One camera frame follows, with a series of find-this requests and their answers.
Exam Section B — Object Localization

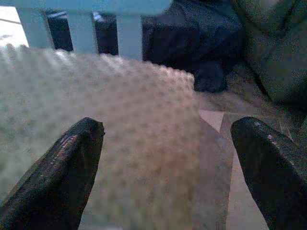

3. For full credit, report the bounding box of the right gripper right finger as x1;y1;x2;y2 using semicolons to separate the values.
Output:
230;116;307;230

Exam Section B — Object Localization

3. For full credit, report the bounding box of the dark blue fabric bundle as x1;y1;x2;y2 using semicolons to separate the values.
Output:
141;0;243;93

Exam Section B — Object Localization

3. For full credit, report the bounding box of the beige bumpy foam pillow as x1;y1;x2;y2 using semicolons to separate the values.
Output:
0;44;201;230

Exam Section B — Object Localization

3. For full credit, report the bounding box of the grey-green leather sofa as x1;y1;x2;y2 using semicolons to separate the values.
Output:
237;0;307;111

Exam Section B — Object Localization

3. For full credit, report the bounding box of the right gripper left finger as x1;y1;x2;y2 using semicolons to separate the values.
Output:
0;117;105;230

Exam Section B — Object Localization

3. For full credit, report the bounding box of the light blue children's chair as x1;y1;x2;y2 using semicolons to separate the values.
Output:
15;0;171;62

